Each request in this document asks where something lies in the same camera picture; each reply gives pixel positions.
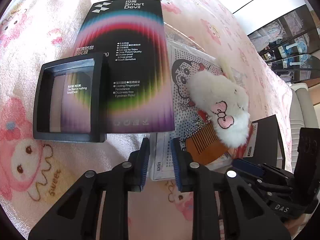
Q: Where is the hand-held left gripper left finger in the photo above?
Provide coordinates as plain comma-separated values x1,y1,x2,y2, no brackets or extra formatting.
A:
28,137,150,240

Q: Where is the black cardboard box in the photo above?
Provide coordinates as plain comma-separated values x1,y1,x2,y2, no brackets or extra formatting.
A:
249,114,288,173

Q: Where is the black rainbow screen protector box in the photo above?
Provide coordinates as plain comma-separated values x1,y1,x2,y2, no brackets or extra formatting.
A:
74,0,175,133

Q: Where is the brown wooden comb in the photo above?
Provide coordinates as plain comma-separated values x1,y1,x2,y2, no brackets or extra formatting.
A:
185,120,240,165

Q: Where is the white plush toy pink bow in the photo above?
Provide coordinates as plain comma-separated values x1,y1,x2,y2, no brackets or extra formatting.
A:
187,70,251,148

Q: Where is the cream tassel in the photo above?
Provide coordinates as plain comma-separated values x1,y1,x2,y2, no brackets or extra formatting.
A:
216,52,234,77

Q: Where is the pink cartoon printed blanket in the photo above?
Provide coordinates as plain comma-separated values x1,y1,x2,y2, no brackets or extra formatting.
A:
0,0,298,240

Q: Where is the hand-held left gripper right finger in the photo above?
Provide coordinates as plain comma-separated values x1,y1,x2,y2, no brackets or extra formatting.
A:
170,138,292,240

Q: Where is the glass display cabinet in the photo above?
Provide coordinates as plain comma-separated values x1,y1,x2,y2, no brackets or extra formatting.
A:
247,5,320,85

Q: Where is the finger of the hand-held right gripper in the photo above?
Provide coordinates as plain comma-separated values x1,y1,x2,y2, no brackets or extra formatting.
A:
232,158,267,178

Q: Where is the beige padded bed frame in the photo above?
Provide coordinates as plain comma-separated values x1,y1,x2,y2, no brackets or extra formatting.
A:
290,82,320,143

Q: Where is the black frame tray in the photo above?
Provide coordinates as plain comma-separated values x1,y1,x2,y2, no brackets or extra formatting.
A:
32,53,108,143

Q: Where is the cartoon diamond painting kit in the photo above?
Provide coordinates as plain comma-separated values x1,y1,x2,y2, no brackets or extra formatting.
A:
150,26,240,180

